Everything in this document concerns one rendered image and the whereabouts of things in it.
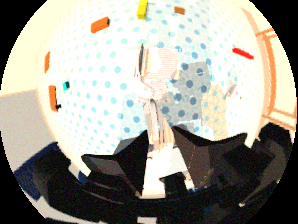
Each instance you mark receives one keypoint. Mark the yellow rectangular bar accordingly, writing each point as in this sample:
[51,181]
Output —
[141,9]

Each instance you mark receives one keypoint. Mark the small teal cube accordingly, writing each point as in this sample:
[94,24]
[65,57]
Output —
[66,85]

